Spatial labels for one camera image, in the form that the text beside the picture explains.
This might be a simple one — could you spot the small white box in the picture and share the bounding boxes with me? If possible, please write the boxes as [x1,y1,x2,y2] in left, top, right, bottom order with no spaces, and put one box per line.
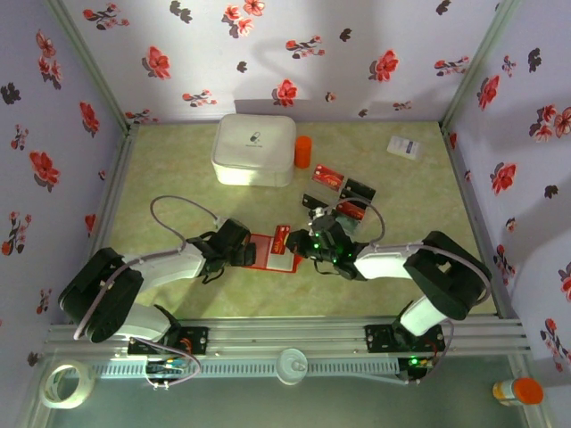
[385,135,423,161]

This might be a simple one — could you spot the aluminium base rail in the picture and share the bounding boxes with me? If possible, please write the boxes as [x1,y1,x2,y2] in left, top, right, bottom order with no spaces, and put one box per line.
[44,314,532,358]

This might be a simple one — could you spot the white slotted cable duct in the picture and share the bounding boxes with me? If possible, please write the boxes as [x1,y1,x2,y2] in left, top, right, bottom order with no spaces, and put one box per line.
[91,358,401,380]

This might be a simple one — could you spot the red and black card packs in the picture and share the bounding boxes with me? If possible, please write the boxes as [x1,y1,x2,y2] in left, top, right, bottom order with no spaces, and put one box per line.
[302,163,378,236]

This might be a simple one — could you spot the red card holder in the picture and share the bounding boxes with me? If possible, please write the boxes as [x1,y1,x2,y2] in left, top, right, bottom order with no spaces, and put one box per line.
[243,232,301,273]

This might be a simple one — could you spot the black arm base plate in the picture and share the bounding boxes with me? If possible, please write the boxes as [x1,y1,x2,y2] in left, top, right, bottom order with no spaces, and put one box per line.
[364,324,446,354]
[128,326,210,357]

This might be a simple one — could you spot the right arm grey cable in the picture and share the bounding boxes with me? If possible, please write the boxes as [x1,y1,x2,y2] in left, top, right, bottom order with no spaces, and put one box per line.
[319,198,492,385]

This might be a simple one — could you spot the orange-capped pill bottle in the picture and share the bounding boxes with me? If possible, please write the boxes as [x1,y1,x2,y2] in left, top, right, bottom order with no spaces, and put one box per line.
[492,376,545,407]

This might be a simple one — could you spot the small electronics board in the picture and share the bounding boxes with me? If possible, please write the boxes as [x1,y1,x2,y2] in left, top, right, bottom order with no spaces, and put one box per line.
[398,355,436,372]
[145,358,187,375]

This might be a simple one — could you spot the clear tape roll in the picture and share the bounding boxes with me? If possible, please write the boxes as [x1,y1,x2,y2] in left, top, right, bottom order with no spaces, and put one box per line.
[39,363,95,410]

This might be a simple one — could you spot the white plastic box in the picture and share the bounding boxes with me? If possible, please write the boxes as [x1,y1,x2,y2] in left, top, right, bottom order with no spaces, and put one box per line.
[211,113,298,188]

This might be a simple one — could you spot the white round lid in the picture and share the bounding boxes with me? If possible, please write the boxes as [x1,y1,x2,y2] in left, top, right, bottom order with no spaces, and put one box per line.
[275,347,309,385]

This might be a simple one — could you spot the aluminium frame post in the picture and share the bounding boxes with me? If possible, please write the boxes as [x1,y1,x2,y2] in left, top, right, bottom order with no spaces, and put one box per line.
[44,0,135,130]
[441,0,523,125]

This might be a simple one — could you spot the aluminium side rail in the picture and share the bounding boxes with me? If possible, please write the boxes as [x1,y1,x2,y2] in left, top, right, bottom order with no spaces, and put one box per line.
[439,122,518,320]
[73,124,139,322]

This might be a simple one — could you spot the orange cylinder bottle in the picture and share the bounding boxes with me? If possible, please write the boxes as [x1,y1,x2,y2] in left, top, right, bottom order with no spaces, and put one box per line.
[294,135,314,169]

